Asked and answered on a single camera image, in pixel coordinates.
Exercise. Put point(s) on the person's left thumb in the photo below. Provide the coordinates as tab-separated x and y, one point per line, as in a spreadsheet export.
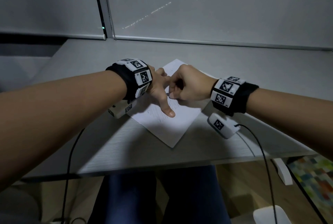
167	108

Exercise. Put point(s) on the black wristband with marker blocks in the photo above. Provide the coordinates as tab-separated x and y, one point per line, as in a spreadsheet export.
130	75
234	96

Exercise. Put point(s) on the white rounded device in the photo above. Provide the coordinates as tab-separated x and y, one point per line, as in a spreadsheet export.
270	215

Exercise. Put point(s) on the grey window frame post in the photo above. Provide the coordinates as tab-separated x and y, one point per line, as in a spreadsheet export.
104	2

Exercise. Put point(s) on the grey roller blind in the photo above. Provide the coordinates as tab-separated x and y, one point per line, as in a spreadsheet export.
221	5
46	0

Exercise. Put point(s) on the person's right fingers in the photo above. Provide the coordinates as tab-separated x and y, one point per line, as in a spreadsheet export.
174	88

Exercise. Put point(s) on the white table foot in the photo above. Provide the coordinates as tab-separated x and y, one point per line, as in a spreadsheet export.
283	171

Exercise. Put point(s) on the person's blue trousers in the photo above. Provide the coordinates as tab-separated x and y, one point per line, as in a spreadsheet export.
161	195

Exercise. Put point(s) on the person's left hand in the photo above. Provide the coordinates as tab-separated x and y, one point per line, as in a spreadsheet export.
157	88

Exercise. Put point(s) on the white paper sheet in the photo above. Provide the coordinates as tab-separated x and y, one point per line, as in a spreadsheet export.
169	127

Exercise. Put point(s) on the person's right forearm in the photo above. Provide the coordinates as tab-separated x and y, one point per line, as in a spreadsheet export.
291	114

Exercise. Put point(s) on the grey chair seat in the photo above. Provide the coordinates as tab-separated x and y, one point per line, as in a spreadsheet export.
18	205

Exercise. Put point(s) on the colourful patchwork rug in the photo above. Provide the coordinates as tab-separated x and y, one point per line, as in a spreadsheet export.
316	179

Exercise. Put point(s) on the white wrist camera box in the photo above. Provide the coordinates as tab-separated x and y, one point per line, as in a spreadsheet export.
122	109
223	126

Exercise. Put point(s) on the person's left forearm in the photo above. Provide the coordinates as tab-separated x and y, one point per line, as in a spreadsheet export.
59	112

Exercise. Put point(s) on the person's right hand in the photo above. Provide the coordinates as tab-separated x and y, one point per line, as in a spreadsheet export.
195	86

